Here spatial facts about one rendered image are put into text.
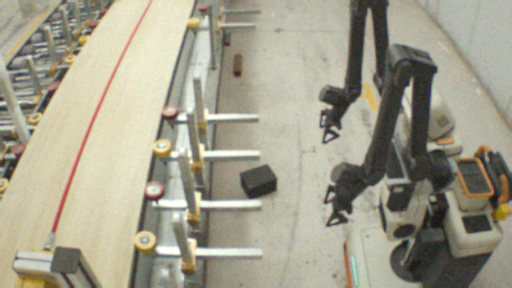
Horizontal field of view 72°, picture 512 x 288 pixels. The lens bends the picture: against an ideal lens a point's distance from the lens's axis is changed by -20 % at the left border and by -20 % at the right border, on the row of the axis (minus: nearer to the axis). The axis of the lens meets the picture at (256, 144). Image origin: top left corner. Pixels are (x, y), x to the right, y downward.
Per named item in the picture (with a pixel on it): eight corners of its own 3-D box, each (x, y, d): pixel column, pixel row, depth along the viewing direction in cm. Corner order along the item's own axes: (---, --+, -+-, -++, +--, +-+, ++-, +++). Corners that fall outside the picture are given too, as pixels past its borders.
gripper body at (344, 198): (334, 210, 133) (348, 197, 128) (331, 186, 140) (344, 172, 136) (349, 216, 135) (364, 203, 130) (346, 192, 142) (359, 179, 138)
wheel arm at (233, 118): (258, 120, 209) (258, 112, 206) (258, 124, 206) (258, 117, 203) (168, 122, 209) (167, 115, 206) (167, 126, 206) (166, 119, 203)
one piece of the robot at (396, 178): (400, 163, 176) (411, 123, 162) (415, 212, 155) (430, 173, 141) (366, 164, 176) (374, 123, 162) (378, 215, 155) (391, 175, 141)
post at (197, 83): (209, 154, 218) (201, 73, 186) (208, 159, 215) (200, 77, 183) (202, 155, 218) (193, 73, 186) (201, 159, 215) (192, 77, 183)
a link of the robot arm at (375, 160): (417, 65, 97) (404, 44, 105) (397, 63, 97) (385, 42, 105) (384, 187, 125) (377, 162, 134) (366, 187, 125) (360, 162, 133)
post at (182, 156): (202, 231, 179) (187, 146, 147) (202, 238, 176) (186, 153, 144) (194, 231, 179) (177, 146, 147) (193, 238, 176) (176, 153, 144)
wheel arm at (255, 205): (260, 206, 174) (260, 199, 171) (261, 212, 171) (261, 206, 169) (155, 206, 174) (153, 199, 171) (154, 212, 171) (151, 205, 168)
